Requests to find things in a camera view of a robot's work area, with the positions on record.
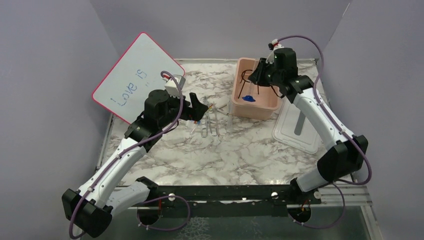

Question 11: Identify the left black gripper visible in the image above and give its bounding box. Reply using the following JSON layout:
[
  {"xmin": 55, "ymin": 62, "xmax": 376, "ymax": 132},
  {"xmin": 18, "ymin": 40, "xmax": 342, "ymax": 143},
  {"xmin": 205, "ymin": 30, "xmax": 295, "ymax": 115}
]
[{"xmin": 159, "ymin": 89, "xmax": 209, "ymax": 129}]

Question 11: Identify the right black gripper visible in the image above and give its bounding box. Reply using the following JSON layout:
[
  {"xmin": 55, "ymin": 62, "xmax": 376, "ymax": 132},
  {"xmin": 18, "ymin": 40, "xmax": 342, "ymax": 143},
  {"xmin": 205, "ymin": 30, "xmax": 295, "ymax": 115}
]
[{"xmin": 248, "ymin": 58, "xmax": 283, "ymax": 88}]

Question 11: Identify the black wire tripod ring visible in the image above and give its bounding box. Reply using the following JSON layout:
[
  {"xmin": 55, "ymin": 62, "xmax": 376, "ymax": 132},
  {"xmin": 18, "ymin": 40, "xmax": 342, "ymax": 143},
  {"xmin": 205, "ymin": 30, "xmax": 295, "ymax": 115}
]
[{"xmin": 237, "ymin": 68, "xmax": 263, "ymax": 100}]

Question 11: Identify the glass thermometer rod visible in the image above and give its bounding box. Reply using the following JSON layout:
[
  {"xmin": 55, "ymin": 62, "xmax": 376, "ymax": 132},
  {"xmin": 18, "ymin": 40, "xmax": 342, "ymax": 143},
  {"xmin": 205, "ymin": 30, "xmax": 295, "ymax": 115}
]
[{"xmin": 213, "ymin": 104, "xmax": 220, "ymax": 137}]

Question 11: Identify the clay pipe triangle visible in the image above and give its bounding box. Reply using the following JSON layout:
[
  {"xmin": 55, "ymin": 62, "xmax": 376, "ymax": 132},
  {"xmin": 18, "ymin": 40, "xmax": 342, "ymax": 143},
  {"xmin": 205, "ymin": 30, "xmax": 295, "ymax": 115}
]
[{"xmin": 211, "ymin": 96, "xmax": 230, "ymax": 116}]

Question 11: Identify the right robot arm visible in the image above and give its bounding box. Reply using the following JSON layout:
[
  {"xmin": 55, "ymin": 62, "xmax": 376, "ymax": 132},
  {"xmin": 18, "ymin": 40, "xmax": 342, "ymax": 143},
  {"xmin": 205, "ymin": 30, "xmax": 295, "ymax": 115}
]
[{"xmin": 248, "ymin": 47, "xmax": 368, "ymax": 204}]

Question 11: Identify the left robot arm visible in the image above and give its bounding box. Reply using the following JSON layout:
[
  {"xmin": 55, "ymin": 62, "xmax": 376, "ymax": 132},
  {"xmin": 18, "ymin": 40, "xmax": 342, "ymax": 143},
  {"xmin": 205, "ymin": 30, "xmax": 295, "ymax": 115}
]
[{"xmin": 61, "ymin": 89, "xmax": 209, "ymax": 240}]

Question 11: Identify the pink plastic bin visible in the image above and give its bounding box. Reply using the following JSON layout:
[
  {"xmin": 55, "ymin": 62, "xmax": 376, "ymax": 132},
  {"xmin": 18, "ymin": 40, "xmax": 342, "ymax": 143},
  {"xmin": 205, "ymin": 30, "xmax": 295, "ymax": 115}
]
[{"xmin": 231, "ymin": 57, "xmax": 282, "ymax": 120}]

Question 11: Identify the white plastic bin lid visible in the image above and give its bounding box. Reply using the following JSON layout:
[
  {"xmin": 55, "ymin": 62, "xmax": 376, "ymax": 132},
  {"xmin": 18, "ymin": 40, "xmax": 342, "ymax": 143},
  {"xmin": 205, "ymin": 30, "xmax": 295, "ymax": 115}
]
[{"xmin": 272, "ymin": 99, "xmax": 321, "ymax": 154}]

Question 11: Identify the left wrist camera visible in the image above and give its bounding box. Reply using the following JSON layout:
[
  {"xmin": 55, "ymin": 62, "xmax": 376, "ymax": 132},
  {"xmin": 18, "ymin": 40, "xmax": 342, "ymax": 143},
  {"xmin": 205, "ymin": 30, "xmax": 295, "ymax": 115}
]
[{"xmin": 164, "ymin": 74, "xmax": 186, "ymax": 99}]

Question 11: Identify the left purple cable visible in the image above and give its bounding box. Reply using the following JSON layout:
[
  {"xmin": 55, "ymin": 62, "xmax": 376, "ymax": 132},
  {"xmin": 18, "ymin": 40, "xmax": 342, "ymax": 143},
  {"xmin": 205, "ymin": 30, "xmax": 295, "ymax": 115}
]
[{"xmin": 68, "ymin": 70, "xmax": 185, "ymax": 240}]

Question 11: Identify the white board with pink frame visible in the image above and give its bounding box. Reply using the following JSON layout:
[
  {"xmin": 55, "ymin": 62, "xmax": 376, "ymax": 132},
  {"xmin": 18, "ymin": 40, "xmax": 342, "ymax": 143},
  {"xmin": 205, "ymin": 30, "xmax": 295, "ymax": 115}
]
[{"xmin": 92, "ymin": 32, "xmax": 185, "ymax": 124}]

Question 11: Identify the black metal base rail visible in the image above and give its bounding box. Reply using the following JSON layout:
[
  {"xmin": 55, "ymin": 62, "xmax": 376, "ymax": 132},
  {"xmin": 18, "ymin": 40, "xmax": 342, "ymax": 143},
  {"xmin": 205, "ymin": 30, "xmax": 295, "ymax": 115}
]
[{"xmin": 135, "ymin": 184, "xmax": 322, "ymax": 219}]

